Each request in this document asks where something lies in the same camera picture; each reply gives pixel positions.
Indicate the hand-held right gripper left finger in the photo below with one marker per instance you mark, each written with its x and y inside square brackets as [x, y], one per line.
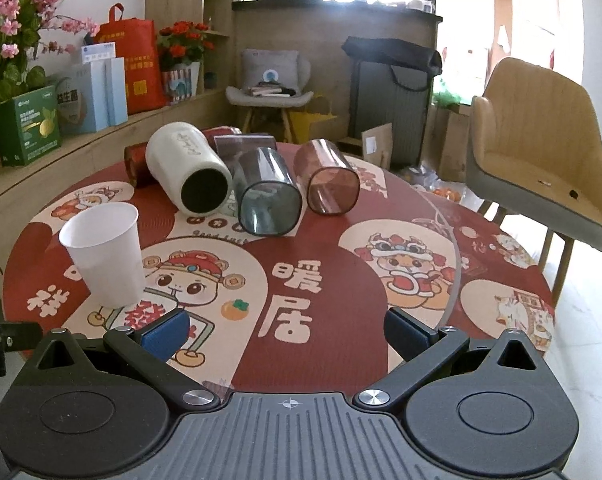
[165, 334]

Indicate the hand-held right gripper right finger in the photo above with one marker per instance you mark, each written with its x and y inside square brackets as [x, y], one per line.
[405, 332]

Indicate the white ceramic cup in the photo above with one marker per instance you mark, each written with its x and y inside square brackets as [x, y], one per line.
[181, 160]

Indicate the white plastic cup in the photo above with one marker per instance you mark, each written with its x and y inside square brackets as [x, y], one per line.
[103, 255]

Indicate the brown transparent cup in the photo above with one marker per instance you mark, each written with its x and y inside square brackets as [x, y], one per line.
[326, 165]

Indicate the blue-grey transparent cup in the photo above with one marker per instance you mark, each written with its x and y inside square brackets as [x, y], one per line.
[261, 170]

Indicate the round table with red cloth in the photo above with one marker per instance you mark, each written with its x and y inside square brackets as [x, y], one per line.
[311, 260]

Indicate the red cylinder can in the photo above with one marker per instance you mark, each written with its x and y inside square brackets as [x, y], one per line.
[137, 162]

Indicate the brown cardboard piece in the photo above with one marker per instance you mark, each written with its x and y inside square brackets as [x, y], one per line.
[377, 144]

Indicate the brown cardboard box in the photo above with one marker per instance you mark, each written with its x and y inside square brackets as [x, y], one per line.
[453, 145]

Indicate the yellow cardboard box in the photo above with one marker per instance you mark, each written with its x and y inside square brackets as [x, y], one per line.
[313, 125]

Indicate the beige upholstered chair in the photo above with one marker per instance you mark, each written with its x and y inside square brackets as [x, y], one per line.
[526, 125]

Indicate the green carton box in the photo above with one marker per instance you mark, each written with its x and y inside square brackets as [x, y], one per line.
[28, 127]

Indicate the white and blue boxes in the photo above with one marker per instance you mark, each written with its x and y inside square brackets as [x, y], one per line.
[101, 92]

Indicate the grey shell chair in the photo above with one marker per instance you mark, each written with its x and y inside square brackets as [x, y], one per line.
[261, 102]

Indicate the stack of books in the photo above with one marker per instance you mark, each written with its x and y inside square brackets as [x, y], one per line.
[271, 92]

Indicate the red tote bag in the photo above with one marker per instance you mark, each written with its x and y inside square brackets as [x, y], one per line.
[138, 65]

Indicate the red potted flowers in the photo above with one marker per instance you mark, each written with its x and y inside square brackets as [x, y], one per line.
[183, 47]

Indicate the grey cushion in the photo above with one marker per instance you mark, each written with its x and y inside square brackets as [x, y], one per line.
[273, 67]

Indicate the pink blossom branches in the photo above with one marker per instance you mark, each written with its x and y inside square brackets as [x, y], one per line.
[11, 15]

